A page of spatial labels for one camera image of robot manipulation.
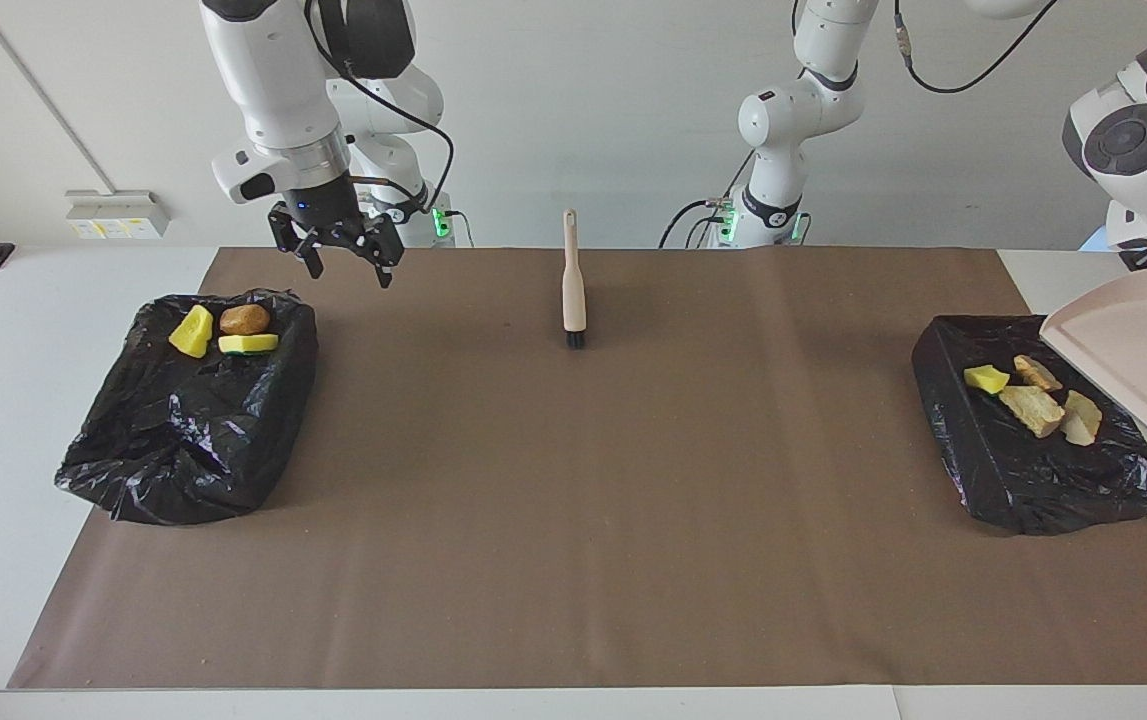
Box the beige plastic dustpan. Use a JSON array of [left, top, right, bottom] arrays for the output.
[[1038, 268, 1147, 449]]

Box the beige hand brush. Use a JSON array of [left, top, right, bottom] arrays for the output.
[[561, 208, 588, 350]]

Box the empty black bagged bin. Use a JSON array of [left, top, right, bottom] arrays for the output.
[[910, 314, 1147, 537]]

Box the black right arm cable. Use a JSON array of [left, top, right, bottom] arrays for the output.
[[305, 0, 457, 213]]

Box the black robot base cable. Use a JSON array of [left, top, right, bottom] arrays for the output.
[[659, 150, 756, 249]]

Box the large toy croissant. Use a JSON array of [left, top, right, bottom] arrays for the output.
[[998, 385, 1067, 439]]

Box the pale bread chunk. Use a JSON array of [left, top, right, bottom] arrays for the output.
[[1061, 390, 1103, 447]]

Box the yellow sponge wedge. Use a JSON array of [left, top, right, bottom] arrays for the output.
[[168, 304, 216, 359]]

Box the white wall socket box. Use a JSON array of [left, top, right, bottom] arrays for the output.
[[64, 189, 173, 242]]

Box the brown bread roll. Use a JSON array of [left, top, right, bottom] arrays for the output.
[[219, 304, 273, 337]]

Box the crumpled black bagged bin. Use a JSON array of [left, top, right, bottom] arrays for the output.
[[54, 288, 320, 527]]

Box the small toy croissant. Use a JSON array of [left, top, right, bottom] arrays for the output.
[[1013, 355, 1064, 393]]

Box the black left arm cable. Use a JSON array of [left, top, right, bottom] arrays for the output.
[[893, 0, 1061, 95]]

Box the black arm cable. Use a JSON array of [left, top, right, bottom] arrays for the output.
[[305, 0, 457, 213], [893, 0, 1061, 95]]

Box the brown paper table mat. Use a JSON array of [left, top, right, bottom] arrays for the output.
[[8, 247, 1147, 690]]

